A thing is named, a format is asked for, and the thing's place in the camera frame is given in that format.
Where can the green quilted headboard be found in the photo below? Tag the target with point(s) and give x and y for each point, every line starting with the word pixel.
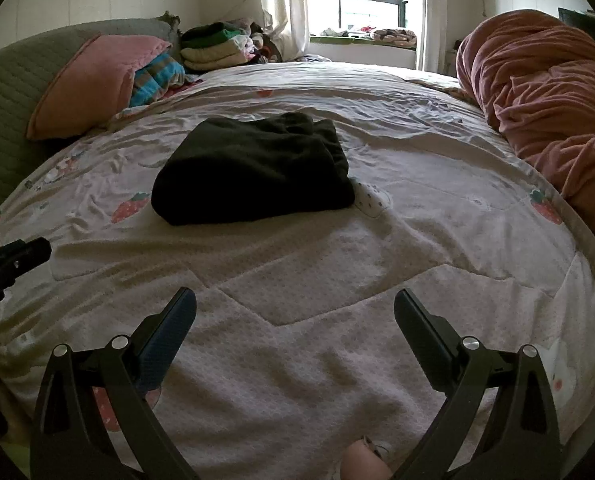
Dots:
pixel 7 110

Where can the clothes on windowsill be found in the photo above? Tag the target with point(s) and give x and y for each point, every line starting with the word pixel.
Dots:
pixel 392 35

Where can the crumpled dark clothes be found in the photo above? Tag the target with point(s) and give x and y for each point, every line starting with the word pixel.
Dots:
pixel 315 58

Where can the white curtain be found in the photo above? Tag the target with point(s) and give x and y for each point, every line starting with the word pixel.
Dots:
pixel 285 10
pixel 430 20

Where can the pink duvet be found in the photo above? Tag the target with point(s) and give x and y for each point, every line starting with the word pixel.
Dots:
pixel 542 100

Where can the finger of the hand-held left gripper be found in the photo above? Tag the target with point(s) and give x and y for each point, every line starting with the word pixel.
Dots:
pixel 17 255

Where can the pile of folded clothes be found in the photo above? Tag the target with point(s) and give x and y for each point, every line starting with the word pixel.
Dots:
pixel 212 52

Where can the person's right hand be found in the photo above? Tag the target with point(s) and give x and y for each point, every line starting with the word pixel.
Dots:
pixel 360 465

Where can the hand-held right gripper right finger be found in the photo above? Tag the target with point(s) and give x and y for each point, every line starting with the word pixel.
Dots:
pixel 427 335

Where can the pink pillow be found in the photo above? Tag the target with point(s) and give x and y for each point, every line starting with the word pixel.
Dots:
pixel 87 80

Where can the blue striped blanket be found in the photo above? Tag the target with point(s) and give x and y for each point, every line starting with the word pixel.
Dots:
pixel 152 80

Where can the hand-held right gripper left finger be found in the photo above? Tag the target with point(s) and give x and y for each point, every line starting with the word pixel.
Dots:
pixel 170 335

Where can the strawberry print quilt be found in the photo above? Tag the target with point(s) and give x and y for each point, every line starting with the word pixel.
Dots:
pixel 327 270

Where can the black shirt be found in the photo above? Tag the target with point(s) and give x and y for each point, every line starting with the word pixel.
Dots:
pixel 252 170

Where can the dark screen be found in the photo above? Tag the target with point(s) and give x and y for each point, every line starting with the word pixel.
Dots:
pixel 572 16

